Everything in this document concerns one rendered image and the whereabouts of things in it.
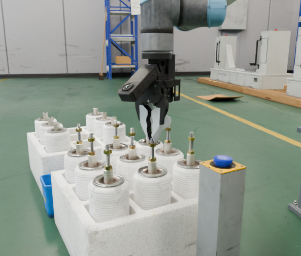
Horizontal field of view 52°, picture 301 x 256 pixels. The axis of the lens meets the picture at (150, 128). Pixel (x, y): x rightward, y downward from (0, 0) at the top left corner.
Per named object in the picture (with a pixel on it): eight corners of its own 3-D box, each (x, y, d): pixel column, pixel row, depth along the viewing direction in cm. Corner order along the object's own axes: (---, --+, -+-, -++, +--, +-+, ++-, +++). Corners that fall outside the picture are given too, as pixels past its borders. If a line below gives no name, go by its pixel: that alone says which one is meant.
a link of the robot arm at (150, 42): (159, 32, 67) (131, 33, 72) (159, 54, 68) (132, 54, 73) (179, 34, 72) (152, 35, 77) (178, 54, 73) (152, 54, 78)
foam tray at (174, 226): (157, 196, 120) (157, 152, 116) (226, 252, 87) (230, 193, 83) (54, 222, 102) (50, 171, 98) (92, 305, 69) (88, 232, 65)
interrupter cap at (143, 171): (133, 177, 76) (133, 174, 76) (141, 166, 83) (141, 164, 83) (164, 180, 74) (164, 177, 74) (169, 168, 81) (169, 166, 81)
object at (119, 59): (129, 65, 685) (129, 56, 680) (131, 65, 661) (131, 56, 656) (115, 65, 678) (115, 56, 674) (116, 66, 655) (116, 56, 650)
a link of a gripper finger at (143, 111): (162, 137, 81) (164, 102, 78) (147, 142, 76) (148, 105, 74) (153, 135, 83) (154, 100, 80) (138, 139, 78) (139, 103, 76)
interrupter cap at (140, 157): (122, 154, 93) (122, 152, 93) (147, 155, 92) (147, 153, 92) (116, 163, 86) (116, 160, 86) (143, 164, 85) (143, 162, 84)
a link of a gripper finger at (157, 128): (175, 139, 78) (174, 103, 76) (161, 145, 74) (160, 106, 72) (165, 138, 80) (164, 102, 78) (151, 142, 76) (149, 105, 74)
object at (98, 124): (111, 152, 152) (110, 116, 147) (119, 158, 144) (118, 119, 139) (92, 155, 147) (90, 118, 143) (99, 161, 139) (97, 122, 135)
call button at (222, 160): (223, 162, 69) (224, 153, 68) (236, 167, 65) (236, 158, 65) (208, 165, 67) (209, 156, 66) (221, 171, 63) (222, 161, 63)
